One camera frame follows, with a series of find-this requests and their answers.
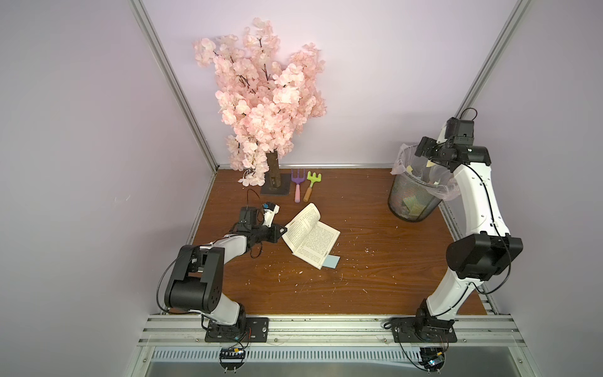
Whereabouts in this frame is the dark blue book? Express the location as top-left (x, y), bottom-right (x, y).
top-left (282, 204), bottom-right (341, 270)

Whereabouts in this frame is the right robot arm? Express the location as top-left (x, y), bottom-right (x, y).
top-left (414, 118), bottom-right (523, 336)

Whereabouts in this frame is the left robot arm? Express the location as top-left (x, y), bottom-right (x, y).
top-left (157, 202), bottom-right (287, 335)

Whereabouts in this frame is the blue sticky note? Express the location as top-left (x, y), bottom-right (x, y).
top-left (323, 254), bottom-right (340, 270)

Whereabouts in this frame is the clear plastic bin liner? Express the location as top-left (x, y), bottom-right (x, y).
top-left (390, 144), bottom-right (460, 201)

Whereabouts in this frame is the dark square tree base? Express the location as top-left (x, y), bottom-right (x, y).
top-left (261, 173), bottom-right (291, 196)

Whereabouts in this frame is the purple garden fork toy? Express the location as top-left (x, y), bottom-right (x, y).
top-left (291, 169), bottom-right (306, 204)

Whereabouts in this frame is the black mesh waste bin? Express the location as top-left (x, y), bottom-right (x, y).
top-left (388, 173), bottom-right (441, 222)

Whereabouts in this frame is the green garden rake toy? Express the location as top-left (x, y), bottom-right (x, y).
top-left (303, 171), bottom-right (322, 203)

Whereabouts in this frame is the pink cherry blossom tree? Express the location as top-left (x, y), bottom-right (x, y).
top-left (193, 18), bottom-right (327, 187)

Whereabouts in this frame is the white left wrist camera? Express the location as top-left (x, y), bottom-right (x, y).
top-left (262, 202), bottom-right (280, 228)

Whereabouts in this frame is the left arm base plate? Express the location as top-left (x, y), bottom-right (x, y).
top-left (204, 317), bottom-right (269, 343)

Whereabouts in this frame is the aluminium front rail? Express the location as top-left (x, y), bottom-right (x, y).
top-left (138, 315), bottom-right (526, 347)

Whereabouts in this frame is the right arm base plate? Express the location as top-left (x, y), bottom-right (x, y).
top-left (388, 317), bottom-right (458, 343)

